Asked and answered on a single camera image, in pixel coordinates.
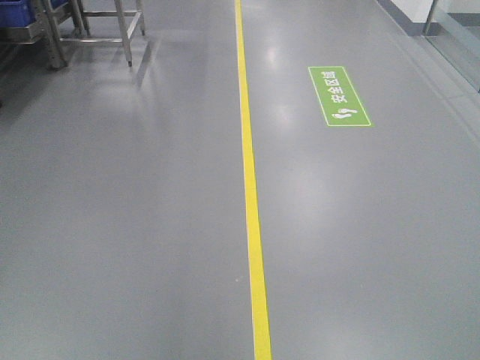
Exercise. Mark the green safety floor sticker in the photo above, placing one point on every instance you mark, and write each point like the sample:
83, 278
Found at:
338, 99

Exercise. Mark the yellow floor line tape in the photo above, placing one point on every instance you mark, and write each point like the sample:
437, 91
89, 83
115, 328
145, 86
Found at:
262, 343

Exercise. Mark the blue plastic bin left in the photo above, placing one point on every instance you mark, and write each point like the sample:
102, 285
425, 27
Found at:
19, 14

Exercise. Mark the stainless steel rack frame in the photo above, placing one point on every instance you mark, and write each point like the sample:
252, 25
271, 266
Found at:
56, 31

